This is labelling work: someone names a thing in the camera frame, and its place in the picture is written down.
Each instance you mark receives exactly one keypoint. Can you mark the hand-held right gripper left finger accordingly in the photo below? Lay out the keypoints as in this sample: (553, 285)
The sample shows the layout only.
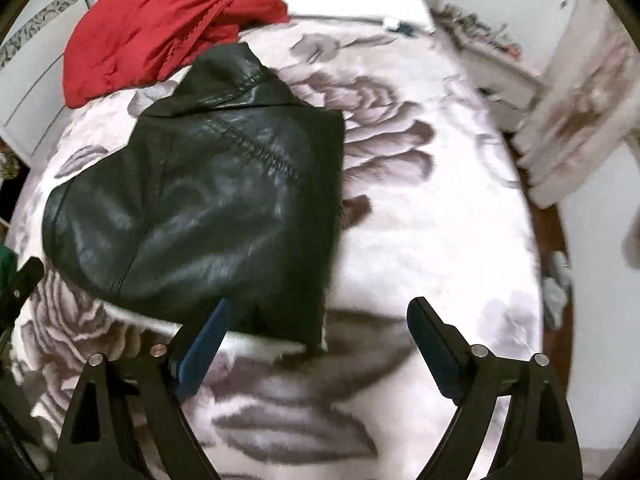
(205, 345)

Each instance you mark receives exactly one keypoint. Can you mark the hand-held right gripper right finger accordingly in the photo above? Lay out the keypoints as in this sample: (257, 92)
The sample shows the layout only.
(435, 345)

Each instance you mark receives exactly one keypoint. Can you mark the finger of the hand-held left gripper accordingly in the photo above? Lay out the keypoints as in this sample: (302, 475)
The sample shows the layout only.
(25, 280)

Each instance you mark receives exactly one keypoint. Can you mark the black leather jacket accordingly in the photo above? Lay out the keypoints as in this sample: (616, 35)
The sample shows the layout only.
(200, 200)

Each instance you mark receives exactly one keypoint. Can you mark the green garment with white stripes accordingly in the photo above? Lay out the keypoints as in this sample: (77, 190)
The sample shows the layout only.
(7, 265)

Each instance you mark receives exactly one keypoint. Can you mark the bed with floral blanket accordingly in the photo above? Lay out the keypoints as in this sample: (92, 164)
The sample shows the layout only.
(425, 260)

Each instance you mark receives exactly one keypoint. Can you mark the grey slippers pair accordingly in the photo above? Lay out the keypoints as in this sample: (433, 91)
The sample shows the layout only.
(556, 285)

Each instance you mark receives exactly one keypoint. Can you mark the white sliding-door wardrobe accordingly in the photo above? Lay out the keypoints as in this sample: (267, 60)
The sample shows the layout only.
(35, 60)

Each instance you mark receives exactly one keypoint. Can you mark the white nightstand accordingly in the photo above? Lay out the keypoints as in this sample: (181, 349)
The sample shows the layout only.
(495, 80)

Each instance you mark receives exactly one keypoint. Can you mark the tied pink floral curtain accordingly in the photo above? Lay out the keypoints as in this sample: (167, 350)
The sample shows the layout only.
(580, 110)

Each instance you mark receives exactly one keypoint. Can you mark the red duvet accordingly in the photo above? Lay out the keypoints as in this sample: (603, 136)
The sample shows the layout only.
(165, 15)

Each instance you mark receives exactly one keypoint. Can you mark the white pillow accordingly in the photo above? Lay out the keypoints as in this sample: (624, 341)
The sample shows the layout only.
(355, 0)

